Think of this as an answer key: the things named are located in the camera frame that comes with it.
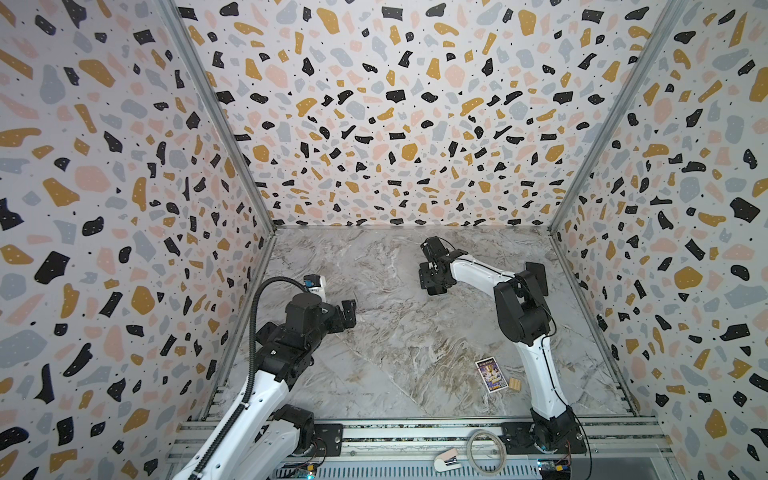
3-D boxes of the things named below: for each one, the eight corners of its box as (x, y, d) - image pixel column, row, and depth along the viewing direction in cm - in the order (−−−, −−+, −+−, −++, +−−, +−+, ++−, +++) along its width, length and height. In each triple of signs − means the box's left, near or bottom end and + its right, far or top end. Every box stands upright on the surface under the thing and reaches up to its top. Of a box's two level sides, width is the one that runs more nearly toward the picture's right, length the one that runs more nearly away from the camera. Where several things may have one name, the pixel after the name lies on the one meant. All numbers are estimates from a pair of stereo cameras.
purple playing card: (489, 393, 84) (491, 390, 82) (475, 364, 89) (477, 361, 87) (506, 387, 85) (508, 385, 83) (491, 359, 90) (493, 356, 88)
